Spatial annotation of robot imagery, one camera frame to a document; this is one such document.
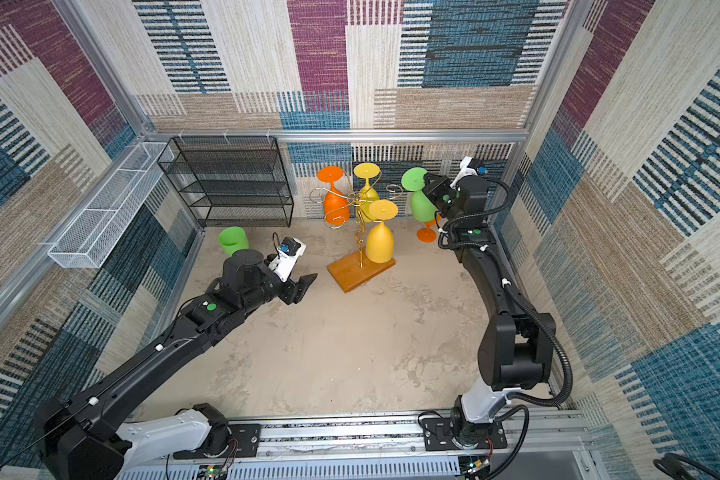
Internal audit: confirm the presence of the white mesh wall basket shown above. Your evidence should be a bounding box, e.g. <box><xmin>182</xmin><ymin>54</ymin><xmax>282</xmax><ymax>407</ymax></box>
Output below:
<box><xmin>48</xmin><ymin>142</ymin><xmax>166</xmax><ymax>269</ymax></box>

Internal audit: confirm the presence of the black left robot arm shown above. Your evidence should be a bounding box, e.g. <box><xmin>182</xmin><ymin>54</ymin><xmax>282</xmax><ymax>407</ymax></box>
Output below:
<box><xmin>34</xmin><ymin>249</ymin><xmax>317</xmax><ymax>479</ymax></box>

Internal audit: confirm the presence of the gold wire wine glass rack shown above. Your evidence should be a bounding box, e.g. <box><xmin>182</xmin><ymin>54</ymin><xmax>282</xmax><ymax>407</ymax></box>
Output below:
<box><xmin>309</xmin><ymin>183</ymin><xmax>396</xmax><ymax>293</ymax></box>

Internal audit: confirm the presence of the yellow front wine glass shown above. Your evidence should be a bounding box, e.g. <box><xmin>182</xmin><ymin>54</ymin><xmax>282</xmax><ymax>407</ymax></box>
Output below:
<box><xmin>366</xmin><ymin>200</ymin><xmax>398</xmax><ymax>264</ymax></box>

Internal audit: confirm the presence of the black mesh shelf rack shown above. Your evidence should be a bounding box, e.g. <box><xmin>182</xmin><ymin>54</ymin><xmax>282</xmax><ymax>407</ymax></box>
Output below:
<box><xmin>157</xmin><ymin>136</ymin><xmax>294</xmax><ymax>227</ymax></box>

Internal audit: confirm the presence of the green wine glass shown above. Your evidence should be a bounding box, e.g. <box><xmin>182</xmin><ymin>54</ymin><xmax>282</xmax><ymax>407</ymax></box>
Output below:
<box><xmin>218</xmin><ymin>226</ymin><xmax>250</xmax><ymax>257</ymax></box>
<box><xmin>401</xmin><ymin>167</ymin><xmax>437</xmax><ymax>223</ymax></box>

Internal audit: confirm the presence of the yellow wine glass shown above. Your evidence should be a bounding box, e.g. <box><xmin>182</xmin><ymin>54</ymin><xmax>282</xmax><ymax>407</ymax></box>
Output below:
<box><xmin>353</xmin><ymin>162</ymin><xmax>381</xmax><ymax>222</ymax></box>
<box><xmin>366</xmin><ymin>200</ymin><xmax>398</xmax><ymax>264</ymax></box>

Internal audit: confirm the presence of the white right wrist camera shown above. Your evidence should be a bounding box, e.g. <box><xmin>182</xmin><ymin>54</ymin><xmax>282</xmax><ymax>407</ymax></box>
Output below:
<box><xmin>451</xmin><ymin>156</ymin><xmax>484</xmax><ymax>189</ymax></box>

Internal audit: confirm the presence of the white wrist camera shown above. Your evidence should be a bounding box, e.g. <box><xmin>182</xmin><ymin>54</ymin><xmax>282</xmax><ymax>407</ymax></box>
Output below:
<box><xmin>451</xmin><ymin>156</ymin><xmax>484</xmax><ymax>189</ymax></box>
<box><xmin>269</xmin><ymin>237</ymin><xmax>306</xmax><ymax>282</ymax></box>

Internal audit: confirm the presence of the orange front wine glass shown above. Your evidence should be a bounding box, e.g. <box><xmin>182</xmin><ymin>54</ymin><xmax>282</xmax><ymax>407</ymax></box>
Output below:
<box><xmin>417</xmin><ymin>215</ymin><xmax>439</xmax><ymax>243</ymax></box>

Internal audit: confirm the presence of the yellow back wine glass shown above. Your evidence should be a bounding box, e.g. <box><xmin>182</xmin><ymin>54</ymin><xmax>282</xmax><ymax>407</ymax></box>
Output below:
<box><xmin>353</xmin><ymin>162</ymin><xmax>381</xmax><ymax>222</ymax></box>

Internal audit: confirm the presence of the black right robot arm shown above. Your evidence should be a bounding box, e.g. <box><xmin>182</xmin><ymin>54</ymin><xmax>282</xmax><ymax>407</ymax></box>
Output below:
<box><xmin>423</xmin><ymin>173</ymin><xmax>556</xmax><ymax>449</ymax></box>

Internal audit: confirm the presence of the orange back wine glass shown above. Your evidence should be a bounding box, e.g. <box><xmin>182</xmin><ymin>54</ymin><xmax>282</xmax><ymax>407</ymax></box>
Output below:
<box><xmin>317</xmin><ymin>166</ymin><xmax>350</xmax><ymax>227</ymax></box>

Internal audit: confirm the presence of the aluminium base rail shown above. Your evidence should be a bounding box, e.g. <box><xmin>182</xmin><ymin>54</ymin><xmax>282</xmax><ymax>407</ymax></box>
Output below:
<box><xmin>118</xmin><ymin>407</ymin><xmax>608</xmax><ymax>479</ymax></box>

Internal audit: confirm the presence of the orange wine glass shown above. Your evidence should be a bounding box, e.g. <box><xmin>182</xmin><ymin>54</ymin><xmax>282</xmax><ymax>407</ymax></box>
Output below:
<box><xmin>417</xmin><ymin>215</ymin><xmax>439</xmax><ymax>243</ymax></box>
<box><xmin>317</xmin><ymin>166</ymin><xmax>350</xmax><ymax>227</ymax></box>

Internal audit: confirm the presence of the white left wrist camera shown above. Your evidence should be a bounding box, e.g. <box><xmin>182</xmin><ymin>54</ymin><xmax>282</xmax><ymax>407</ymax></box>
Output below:
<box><xmin>269</xmin><ymin>237</ymin><xmax>306</xmax><ymax>282</ymax></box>

